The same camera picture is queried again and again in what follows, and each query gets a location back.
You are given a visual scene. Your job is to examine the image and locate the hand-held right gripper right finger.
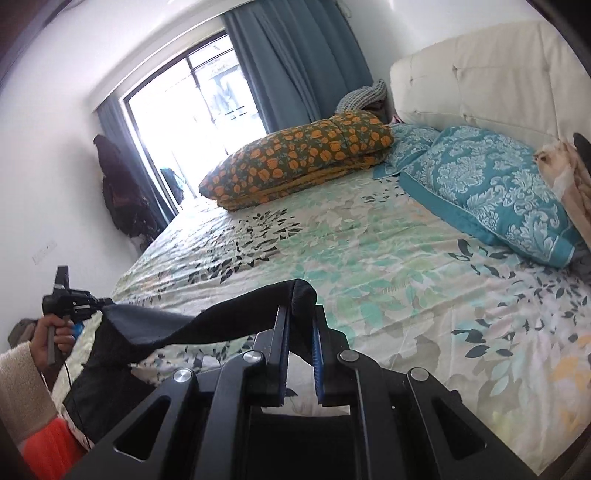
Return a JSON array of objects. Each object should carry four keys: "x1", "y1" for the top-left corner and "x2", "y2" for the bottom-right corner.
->
[{"x1": 313, "y1": 318, "x2": 539, "y2": 480}]

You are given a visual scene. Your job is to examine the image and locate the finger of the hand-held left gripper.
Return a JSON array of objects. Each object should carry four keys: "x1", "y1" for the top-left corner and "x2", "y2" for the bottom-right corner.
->
[{"x1": 88, "y1": 296, "x2": 114, "y2": 319}]

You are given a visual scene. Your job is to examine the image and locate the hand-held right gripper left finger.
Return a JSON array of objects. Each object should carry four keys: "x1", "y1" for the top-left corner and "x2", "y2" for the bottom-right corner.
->
[{"x1": 60, "y1": 305, "x2": 293, "y2": 480}]

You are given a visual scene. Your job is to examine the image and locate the black pants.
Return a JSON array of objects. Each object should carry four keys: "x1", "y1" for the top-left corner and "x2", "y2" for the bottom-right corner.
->
[{"x1": 62, "y1": 278, "x2": 320, "y2": 450}]

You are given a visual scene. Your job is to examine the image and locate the person's left forearm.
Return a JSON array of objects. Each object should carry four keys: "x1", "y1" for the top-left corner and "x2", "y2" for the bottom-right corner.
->
[{"x1": 0, "y1": 342, "x2": 59, "y2": 445}]

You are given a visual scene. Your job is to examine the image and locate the person's left hand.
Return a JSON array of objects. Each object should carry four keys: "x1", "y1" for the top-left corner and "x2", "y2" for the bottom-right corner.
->
[{"x1": 30, "y1": 316, "x2": 77, "y2": 368}]

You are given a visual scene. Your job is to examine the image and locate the dark hanging clothes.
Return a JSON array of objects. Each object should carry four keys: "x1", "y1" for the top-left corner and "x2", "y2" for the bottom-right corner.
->
[{"x1": 92, "y1": 134, "x2": 158, "y2": 241}]

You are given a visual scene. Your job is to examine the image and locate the bed with floral sheet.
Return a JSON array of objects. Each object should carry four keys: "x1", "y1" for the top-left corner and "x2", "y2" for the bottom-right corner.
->
[{"x1": 51, "y1": 173, "x2": 591, "y2": 476}]

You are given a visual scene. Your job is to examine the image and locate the dark blue bag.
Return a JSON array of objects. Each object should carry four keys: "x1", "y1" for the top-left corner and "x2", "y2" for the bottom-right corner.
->
[{"x1": 160, "y1": 168, "x2": 186, "y2": 205}]

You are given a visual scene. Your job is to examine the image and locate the orange fleece garment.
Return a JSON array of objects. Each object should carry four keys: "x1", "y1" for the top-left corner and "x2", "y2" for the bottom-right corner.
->
[{"x1": 22, "y1": 413, "x2": 88, "y2": 468}]

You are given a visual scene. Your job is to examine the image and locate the narrow blue curtain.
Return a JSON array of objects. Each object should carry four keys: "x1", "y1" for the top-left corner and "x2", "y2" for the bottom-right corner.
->
[{"x1": 96, "y1": 99, "x2": 180, "y2": 223}]

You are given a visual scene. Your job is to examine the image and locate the glass sliding door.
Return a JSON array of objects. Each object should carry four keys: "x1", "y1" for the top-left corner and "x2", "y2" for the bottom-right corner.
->
[{"x1": 119, "y1": 32, "x2": 269, "y2": 214}]

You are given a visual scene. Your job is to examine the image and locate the orange flowered pillow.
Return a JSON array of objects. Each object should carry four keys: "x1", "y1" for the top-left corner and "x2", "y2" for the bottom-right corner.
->
[{"x1": 198, "y1": 111, "x2": 394, "y2": 212}]

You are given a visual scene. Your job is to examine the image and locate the small teal patterned pillow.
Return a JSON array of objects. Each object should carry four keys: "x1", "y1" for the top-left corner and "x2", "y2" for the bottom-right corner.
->
[{"x1": 373, "y1": 122, "x2": 441, "y2": 181}]

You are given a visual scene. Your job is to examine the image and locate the large teal patterned pillow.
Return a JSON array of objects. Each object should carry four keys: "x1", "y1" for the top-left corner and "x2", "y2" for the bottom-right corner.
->
[{"x1": 398, "y1": 126, "x2": 585, "y2": 269}]

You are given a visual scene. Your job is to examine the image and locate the grey knit cloth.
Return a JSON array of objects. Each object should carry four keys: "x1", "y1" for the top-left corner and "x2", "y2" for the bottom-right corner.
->
[{"x1": 335, "y1": 79, "x2": 387, "y2": 114}]

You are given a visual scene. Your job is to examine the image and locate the wide blue curtain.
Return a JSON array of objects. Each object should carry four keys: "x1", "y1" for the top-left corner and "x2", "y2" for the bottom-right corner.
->
[{"x1": 224, "y1": 0, "x2": 376, "y2": 136}]

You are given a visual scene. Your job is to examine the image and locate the beige cloth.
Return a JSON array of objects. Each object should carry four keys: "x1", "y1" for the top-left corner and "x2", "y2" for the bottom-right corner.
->
[{"x1": 534, "y1": 141, "x2": 591, "y2": 241}]

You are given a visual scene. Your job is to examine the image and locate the cream padded headboard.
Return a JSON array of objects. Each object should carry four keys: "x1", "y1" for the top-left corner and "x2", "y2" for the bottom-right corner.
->
[{"x1": 389, "y1": 21, "x2": 591, "y2": 153}]

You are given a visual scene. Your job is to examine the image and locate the black object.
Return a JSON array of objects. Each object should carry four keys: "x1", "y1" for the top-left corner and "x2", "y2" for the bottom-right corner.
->
[{"x1": 573, "y1": 133, "x2": 591, "y2": 185}]

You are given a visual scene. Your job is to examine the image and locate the white wall socket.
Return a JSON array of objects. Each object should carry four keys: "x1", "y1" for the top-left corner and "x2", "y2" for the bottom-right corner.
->
[{"x1": 32, "y1": 240, "x2": 57, "y2": 264}]

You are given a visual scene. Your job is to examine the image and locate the black cable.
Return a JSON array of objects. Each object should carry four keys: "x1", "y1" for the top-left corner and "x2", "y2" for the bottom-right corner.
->
[{"x1": 59, "y1": 355, "x2": 93, "y2": 449}]

